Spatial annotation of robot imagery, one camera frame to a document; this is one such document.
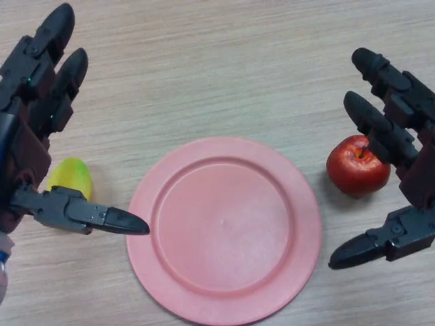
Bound red apple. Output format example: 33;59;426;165
326;134;392;198

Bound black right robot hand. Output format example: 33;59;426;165
328;47;435;271

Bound yellow green starfruit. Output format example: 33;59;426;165
47;157;93;201

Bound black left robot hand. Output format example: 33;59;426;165
0;3;151;236

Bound pink round plate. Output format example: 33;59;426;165
125;136;323;326

